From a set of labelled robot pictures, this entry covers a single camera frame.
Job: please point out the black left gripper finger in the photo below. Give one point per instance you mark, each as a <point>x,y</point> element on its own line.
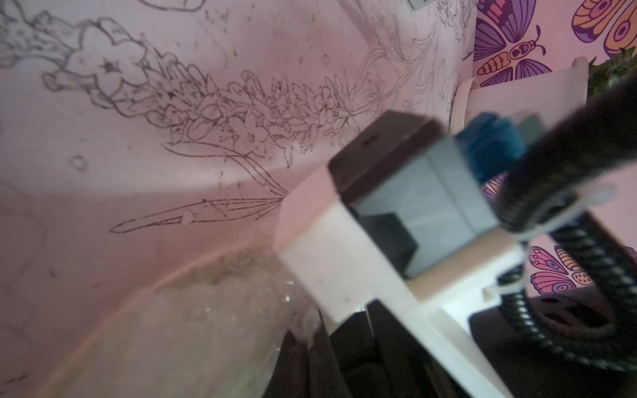
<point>306,369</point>

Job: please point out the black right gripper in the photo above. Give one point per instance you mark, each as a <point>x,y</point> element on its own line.
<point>379,358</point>

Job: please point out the clear bubble wrap sheet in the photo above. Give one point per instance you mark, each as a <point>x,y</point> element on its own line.
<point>218,340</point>

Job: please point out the green potted plant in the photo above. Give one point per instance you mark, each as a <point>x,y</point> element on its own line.
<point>551,96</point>

